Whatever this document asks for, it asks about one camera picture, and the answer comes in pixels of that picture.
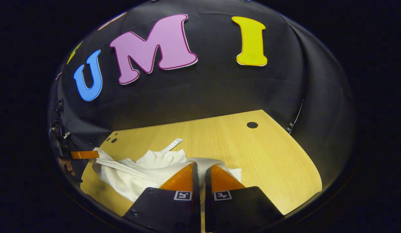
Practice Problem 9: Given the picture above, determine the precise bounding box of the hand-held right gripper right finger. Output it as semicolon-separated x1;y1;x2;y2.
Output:
205;164;285;233

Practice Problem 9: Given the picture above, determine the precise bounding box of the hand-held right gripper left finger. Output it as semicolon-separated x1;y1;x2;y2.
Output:
123;162;201;233

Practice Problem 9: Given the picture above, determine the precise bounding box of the cream white zip-neck sweater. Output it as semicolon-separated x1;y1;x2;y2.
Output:
92;138;243;203

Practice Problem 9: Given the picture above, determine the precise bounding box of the black backdrop cloth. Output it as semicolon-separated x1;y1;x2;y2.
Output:
48;0;356;194

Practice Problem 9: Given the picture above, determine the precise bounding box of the thin grey cable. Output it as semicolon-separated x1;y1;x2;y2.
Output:
286;99;305;134

